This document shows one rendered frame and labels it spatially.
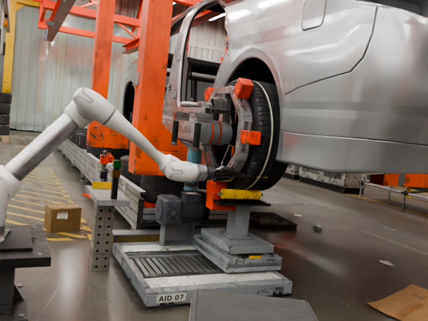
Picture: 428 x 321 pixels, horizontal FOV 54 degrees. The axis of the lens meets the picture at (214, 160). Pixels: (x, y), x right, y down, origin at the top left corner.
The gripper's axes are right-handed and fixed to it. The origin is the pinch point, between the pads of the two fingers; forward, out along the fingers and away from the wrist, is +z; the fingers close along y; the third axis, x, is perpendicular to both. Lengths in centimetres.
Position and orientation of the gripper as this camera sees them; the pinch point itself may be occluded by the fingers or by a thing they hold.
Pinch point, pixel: (238, 174)
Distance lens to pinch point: 231.7
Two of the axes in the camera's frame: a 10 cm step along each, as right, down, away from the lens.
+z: 9.0, 0.6, 4.3
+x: -2.2, -7.9, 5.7
